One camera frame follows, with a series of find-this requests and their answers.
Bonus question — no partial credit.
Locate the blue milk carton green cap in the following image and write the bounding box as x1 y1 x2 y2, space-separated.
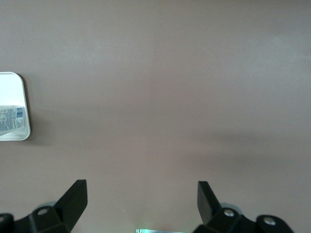
0 104 26 136

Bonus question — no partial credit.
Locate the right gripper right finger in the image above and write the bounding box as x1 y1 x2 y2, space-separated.
194 181 294 233

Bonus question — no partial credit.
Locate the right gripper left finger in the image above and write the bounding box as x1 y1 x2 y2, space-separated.
0 179 87 233

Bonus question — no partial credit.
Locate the cream rabbit print tray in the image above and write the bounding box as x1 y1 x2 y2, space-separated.
0 71 32 142

